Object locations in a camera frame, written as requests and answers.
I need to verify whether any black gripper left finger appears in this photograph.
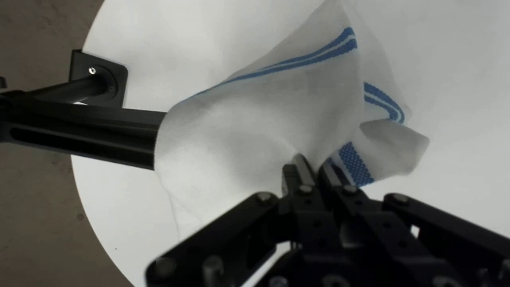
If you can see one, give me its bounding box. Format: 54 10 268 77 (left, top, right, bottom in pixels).
145 154 327 287

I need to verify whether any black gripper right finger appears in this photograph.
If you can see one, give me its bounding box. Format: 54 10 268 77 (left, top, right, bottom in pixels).
319 158 510 287

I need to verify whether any white cloth with blue stripes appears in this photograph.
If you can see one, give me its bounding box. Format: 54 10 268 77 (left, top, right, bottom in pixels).
153 0 432 244

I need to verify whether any black clamp-on pole stand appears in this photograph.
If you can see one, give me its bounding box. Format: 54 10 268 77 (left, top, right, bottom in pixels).
0 48 167 173

